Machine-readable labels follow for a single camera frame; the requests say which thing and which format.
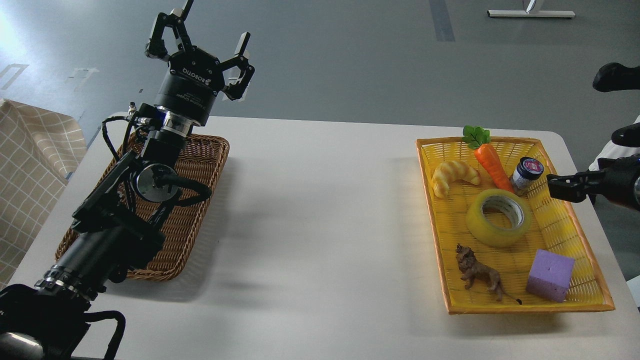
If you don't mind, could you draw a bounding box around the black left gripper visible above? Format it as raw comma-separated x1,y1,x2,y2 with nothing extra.
145,0,255,127

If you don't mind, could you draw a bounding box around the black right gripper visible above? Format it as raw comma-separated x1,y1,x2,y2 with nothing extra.
546,156,640,210

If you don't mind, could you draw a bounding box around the yellow tape roll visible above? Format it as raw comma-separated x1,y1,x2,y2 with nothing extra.
465,189,533,248

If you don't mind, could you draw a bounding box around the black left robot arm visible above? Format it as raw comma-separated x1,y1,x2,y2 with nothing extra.
1,0,255,360

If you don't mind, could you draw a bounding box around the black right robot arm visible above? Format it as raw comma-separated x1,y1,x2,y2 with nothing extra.
546,153,640,211

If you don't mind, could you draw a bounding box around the black gloved hand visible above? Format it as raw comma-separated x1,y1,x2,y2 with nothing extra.
610,123,640,148

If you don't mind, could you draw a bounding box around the small dark jar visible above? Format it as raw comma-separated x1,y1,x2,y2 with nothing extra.
510,156,545,196

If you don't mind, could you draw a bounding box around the yellow plastic basket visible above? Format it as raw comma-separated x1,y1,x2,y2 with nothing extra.
416,137,615,315

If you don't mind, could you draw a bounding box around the purple foam cube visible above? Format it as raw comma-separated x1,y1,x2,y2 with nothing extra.
525,249,576,303

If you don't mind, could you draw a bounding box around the toy carrot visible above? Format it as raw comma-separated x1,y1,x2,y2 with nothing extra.
462,125,515,194

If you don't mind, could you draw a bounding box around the black shoe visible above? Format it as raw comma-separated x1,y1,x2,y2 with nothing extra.
592,63,640,92

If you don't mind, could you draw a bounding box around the toy croissant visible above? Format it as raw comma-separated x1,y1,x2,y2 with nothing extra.
431,161,482,198

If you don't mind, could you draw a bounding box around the brown toy lion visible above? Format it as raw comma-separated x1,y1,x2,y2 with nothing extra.
455,243,522,305

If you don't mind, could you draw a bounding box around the white stand base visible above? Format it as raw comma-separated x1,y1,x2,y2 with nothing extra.
486,0,576,19

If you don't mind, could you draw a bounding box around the beige checkered cloth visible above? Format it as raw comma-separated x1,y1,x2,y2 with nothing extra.
0,98,87,288

